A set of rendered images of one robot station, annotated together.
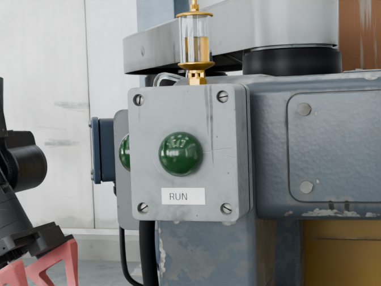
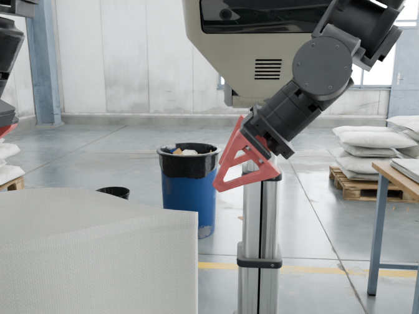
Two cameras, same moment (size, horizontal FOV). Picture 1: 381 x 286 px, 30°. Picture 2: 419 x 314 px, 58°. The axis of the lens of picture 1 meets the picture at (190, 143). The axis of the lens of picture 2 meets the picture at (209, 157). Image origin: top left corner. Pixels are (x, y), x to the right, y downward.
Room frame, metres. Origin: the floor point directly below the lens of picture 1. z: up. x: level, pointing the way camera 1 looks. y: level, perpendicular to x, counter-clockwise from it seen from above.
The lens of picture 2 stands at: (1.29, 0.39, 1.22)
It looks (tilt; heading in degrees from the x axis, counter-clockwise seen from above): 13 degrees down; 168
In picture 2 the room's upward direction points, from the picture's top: straight up
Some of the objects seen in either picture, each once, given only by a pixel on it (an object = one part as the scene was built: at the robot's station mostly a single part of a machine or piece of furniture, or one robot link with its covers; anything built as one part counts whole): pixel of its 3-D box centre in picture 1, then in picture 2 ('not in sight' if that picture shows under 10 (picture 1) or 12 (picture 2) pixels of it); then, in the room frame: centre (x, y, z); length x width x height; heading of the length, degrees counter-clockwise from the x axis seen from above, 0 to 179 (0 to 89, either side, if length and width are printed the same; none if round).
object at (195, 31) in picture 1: (195, 40); not in sight; (0.55, -0.01, 1.37); 0.03 x 0.02 x 0.03; 73
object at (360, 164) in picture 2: not in sight; (375, 164); (-1.88, 2.72, 0.33); 0.66 x 0.43 x 0.13; 73
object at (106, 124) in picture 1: (117, 156); not in sight; (1.02, 0.11, 1.25); 0.10 x 0.08 x 0.12; 8
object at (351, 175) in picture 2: not in sight; (361, 169); (-2.13, 2.76, 0.20); 0.66 x 0.42 x 0.13; 160
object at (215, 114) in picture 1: (191, 151); not in sight; (0.49, 0.00, 1.28); 0.08 x 0.05 x 0.09; 73
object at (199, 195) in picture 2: not in sight; (189, 189); (-1.46, 0.82, 0.32); 0.51 x 0.48 x 0.65; 163
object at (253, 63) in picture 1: (291, 66); not in sight; (0.65, -0.10, 1.35); 0.09 x 0.09 x 0.03
